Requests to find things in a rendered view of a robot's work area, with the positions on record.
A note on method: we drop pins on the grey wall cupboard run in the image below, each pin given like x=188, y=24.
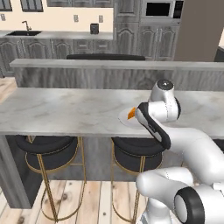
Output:
x=78, y=3

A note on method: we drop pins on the grey tall cupboard run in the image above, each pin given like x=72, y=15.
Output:
x=145, y=40

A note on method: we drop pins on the dark framed window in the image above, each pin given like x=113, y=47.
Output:
x=5, y=4
x=31, y=5

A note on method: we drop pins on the grey marble dining counter island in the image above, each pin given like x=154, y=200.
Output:
x=73, y=108

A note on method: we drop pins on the black flat hob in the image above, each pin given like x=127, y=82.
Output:
x=105, y=57

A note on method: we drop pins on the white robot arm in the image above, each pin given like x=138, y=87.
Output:
x=201, y=151

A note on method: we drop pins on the black appliance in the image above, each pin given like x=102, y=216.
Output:
x=219, y=54

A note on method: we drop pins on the white round plate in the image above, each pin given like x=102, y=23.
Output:
x=128, y=122

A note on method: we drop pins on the black sink basin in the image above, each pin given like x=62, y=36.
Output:
x=24, y=33

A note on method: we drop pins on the silver microwave oven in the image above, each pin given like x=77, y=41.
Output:
x=159, y=9

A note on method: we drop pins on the black stool with gold legs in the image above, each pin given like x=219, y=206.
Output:
x=131, y=153
x=46, y=148

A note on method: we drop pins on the black small toaster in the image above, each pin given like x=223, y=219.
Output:
x=94, y=29

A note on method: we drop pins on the grey base cupboard run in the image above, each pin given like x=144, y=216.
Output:
x=58, y=48

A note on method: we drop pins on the metal tap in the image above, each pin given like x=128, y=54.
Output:
x=28, y=26

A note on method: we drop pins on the grey wall socket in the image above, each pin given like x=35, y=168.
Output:
x=2, y=17
x=76, y=18
x=101, y=19

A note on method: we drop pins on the orange cheese wedge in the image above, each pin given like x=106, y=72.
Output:
x=131, y=113

